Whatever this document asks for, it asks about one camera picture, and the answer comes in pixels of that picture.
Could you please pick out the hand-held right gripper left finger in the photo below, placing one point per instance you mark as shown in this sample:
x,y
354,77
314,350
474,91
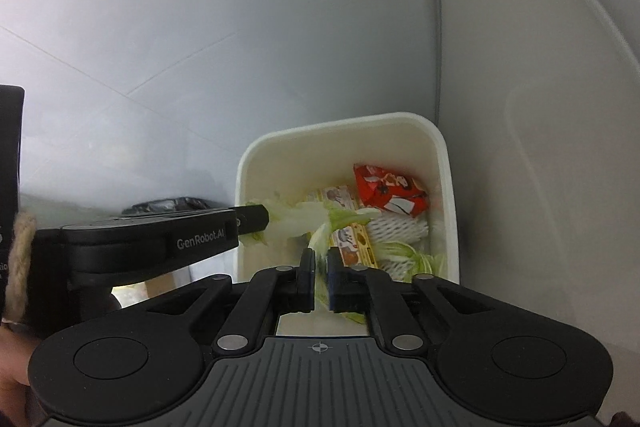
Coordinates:
x,y
306,282

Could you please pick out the black plastic bag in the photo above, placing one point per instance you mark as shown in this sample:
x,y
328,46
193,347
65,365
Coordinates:
x,y
165,205

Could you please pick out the plain white foam fruit net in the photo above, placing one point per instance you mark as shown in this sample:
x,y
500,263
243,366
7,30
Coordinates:
x,y
400,237

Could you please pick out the red snack packet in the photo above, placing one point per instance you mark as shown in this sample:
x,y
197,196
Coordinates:
x,y
390,189

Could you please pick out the white plastic bin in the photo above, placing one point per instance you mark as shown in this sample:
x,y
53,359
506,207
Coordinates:
x,y
320,157

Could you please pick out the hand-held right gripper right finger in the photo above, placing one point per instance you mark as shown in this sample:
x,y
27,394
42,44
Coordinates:
x,y
337,282

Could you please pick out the person's left hand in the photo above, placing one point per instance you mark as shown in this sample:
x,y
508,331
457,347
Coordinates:
x,y
12,367

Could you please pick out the light green packet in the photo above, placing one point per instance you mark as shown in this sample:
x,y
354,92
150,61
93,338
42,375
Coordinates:
x,y
300,219

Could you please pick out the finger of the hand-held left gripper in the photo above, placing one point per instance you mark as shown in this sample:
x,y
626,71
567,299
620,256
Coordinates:
x,y
150,247

